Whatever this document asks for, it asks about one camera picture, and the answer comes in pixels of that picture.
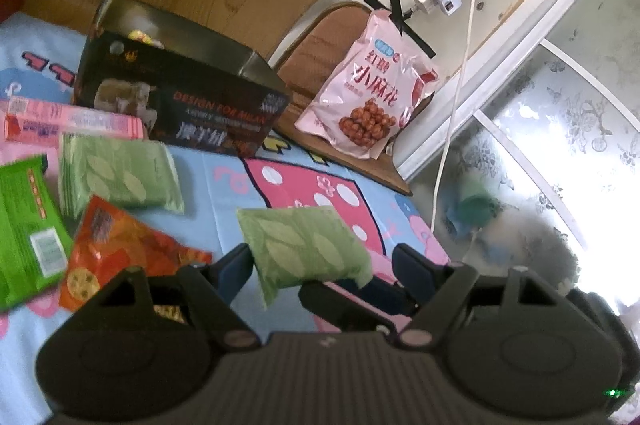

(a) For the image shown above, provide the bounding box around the orange-red snack packet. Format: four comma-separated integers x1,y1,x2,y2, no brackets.
59,195,213,312

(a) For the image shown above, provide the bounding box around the yellow snack packet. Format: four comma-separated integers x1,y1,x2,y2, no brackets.
127,30,163,50
150,302,192,327

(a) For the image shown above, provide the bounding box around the green snack packet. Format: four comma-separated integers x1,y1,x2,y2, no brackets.
0,155,74,312

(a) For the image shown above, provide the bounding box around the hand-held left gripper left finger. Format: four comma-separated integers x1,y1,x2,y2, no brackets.
75,243,262,351

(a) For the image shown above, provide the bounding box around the large pink snack bag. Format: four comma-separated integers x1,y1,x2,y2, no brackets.
294,11,440,160

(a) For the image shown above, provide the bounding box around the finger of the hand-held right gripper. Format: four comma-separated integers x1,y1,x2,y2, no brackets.
299,280,419,334

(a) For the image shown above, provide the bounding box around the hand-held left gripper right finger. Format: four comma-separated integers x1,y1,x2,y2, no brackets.
392,244,571,349

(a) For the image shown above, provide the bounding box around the green and blue object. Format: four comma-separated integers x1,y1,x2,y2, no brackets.
447,187,503,236

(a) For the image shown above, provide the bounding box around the light green leaf-print packet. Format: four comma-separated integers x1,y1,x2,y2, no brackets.
236,205,373,309
57,132,186,219

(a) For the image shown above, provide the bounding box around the brown seat cushion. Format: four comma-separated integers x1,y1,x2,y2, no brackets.
270,1,437,196

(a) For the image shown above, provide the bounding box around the long pink wrapped snack pack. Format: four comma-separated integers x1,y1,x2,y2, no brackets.
0,97,147,142

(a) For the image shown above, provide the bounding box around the white cable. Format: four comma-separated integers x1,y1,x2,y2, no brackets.
429,0,487,233

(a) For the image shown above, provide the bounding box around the black tape strip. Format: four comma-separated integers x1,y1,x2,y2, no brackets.
364,0,436,58

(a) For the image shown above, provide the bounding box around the black cardboard box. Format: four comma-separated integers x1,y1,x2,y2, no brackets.
72,0,293,158

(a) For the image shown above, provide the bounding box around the white framed window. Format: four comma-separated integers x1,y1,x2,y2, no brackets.
395,0,640,306

